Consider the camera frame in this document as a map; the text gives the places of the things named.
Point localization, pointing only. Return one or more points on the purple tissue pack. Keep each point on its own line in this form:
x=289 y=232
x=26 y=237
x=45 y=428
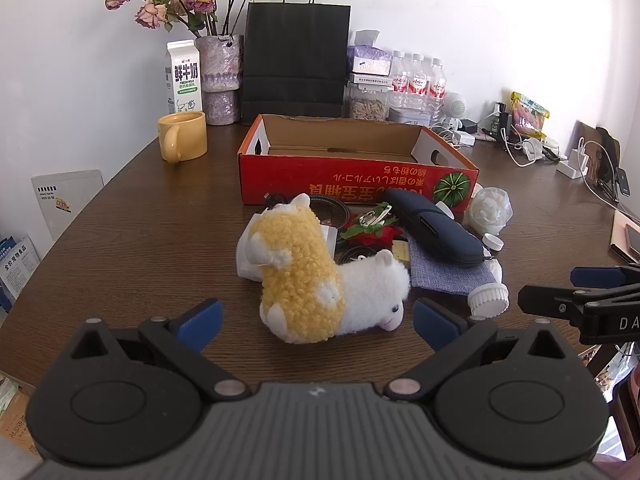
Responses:
x=369 y=57

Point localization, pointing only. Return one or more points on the white crumpled plastic wrapper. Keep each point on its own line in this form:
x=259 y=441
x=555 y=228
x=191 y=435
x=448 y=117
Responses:
x=533 y=149

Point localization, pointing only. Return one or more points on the large white plastic cap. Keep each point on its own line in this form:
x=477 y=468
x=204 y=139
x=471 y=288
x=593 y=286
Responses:
x=489 y=300

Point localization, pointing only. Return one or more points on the white charger dock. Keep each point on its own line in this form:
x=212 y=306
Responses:
x=570 y=167

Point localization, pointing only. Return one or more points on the flat white box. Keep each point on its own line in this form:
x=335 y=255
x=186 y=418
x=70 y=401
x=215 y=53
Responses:
x=370 y=79

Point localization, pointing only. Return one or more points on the black paper bag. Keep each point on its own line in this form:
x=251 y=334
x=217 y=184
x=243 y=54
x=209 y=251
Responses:
x=295 y=60

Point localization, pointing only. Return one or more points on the navy zip pouch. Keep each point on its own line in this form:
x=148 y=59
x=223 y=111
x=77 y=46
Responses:
x=435 y=230

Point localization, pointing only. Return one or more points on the clear container of seeds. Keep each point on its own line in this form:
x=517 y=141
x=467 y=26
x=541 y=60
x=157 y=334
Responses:
x=367 y=105

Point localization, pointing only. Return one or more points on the red fabric flower hair clip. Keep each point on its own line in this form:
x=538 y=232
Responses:
x=372 y=230

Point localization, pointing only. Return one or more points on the purple white mottled vase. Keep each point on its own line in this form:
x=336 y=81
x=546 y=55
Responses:
x=220 y=80

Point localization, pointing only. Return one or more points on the white rectangular power bank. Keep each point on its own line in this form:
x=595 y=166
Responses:
x=464 y=138

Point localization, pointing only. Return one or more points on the yellow ceramic mug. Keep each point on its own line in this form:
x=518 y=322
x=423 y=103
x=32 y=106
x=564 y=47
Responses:
x=187 y=135

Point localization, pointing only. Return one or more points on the brown wooden board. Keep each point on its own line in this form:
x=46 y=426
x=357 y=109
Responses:
x=586 y=132

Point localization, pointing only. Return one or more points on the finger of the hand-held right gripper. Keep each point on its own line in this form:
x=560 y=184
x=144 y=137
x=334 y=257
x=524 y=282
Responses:
x=595 y=276
x=550 y=300

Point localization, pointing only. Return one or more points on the black curved stand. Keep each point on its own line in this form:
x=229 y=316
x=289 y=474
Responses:
x=610 y=155

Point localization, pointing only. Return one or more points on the black upright charger device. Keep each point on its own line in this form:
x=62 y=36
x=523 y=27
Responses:
x=502 y=120

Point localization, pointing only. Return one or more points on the yellow white plush alpaca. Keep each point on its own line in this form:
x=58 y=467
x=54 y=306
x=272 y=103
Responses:
x=300 y=270

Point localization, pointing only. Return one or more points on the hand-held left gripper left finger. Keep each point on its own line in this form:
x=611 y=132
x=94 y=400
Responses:
x=202 y=322

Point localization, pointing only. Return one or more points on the small yellow block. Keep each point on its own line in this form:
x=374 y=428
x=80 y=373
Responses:
x=401 y=252

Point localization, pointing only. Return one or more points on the blue grey woven cloth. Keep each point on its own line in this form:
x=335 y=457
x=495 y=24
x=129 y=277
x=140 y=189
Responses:
x=445 y=275

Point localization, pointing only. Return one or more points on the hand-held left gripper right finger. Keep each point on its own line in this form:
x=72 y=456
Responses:
x=434 y=324

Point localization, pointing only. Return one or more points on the yellow pink snack bag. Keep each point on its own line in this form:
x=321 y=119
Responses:
x=530 y=115

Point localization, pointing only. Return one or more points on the brown notebook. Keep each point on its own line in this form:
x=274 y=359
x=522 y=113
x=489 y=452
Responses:
x=627 y=240

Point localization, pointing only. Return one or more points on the white paper card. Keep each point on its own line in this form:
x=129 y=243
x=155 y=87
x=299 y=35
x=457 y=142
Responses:
x=67 y=200

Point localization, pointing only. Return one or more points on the red orange cardboard box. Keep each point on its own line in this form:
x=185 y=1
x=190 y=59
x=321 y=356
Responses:
x=300 y=175

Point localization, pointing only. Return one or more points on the blue printed booklets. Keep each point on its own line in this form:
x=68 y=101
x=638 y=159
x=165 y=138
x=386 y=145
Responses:
x=17 y=270

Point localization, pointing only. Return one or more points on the black power adapter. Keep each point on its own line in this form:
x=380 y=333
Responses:
x=469 y=125

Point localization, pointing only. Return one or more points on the white robot speaker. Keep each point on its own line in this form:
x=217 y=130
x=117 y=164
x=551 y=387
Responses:
x=456 y=105

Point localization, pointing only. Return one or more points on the white green milk carton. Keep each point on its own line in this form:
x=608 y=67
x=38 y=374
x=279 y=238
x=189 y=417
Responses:
x=183 y=77

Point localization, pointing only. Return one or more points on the translucent plastic bag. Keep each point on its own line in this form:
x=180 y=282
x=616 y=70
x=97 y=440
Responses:
x=491 y=209

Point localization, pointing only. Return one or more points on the pale printed tin box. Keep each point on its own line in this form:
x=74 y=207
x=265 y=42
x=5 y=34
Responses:
x=409 y=117

